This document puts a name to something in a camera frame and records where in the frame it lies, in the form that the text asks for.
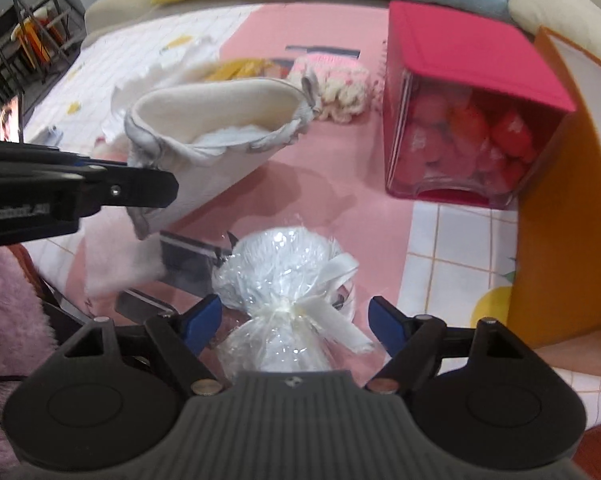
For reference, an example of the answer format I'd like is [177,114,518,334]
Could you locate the white fluffy cloth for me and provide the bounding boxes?
[83,207,168,298]

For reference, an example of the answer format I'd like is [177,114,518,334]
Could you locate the orange storage box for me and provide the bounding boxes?
[508,25,601,348]

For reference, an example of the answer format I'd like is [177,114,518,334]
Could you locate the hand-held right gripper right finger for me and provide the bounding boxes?
[365,296,536,393]

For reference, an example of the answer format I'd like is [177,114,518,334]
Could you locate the white plush cloth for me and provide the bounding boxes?
[193,124,278,148]

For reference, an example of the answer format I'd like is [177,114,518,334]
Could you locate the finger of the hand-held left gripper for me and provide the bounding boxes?
[55,164,180,221]
[0,139,126,171]

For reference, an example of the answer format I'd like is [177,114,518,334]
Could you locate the beige sofa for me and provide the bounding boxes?
[83,0,601,48]

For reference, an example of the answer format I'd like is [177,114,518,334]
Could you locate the pink fluffy blanket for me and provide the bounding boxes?
[0,245,61,480]

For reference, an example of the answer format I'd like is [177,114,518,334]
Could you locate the pink white knitted hat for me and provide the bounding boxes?
[286,55,379,123]

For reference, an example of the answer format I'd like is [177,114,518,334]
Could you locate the lit screen device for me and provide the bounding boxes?
[0,97,24,143]

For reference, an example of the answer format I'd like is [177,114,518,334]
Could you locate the white ball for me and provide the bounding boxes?
[211,227,376,376]

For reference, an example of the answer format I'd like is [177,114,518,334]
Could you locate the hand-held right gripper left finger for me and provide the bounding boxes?
[63,294,222,396]

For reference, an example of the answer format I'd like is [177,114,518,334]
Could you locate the yellow packet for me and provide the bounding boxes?
[205,57,294,83]

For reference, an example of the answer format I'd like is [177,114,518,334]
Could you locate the beige pillow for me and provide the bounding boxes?
[491,0,601,73]

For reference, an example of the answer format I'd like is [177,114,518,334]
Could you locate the white fabric basket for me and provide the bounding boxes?
[124,77,324,241]

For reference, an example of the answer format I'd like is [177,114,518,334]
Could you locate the pile of red pink plush balls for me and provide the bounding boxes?
[395,82,541,196]

